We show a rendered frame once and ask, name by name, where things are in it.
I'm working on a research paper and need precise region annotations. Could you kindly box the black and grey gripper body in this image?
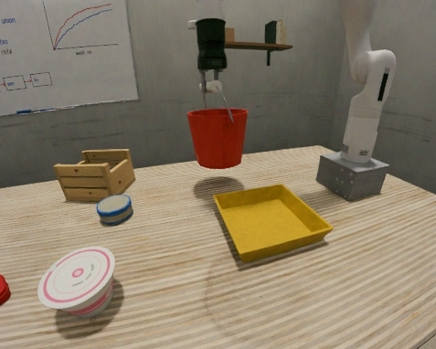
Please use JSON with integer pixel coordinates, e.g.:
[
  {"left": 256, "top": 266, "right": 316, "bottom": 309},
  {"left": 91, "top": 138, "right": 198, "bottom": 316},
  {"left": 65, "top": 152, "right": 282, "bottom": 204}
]
[{"left": 187, "top": 0, "right": 227, "bottom": 69}]

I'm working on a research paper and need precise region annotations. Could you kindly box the white and pink yogurt cup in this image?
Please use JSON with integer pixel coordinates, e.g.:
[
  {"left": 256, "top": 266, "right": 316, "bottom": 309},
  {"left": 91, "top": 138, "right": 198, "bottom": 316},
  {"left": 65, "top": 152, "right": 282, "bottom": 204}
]
[{"left": 37, "top": 247, "right": 115, "bottom": 318}]

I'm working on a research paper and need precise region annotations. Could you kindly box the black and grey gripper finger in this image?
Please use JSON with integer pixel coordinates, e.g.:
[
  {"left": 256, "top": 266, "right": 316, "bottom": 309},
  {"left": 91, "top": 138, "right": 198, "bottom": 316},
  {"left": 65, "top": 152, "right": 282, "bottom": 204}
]
[
  {"left": 214, "top": 69, "right": 223, "bottom": 80},
  {"left": 199, "top": 69, "right": 208, "bottom": 93}
]

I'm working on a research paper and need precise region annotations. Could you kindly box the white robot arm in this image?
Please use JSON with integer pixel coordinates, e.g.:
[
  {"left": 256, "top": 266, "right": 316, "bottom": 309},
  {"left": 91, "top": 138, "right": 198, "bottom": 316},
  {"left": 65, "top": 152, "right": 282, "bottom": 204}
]
[{"left": 337, "top": 0, "right": 396, "bottom": 163}]

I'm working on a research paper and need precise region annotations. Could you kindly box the wooden crate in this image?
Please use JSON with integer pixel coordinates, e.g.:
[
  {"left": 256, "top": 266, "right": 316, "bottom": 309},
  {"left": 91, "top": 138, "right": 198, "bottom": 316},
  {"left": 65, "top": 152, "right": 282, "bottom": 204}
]
[{"left": 53, "top": 149, "right": 136, "bottom": 202}]

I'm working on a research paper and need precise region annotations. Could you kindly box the yellow shallow tray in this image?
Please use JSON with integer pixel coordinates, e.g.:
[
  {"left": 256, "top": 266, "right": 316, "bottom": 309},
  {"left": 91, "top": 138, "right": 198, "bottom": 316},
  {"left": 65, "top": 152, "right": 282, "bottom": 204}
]
[{"left": 213, "top": 184, "right": 334, "bottom": 263}]

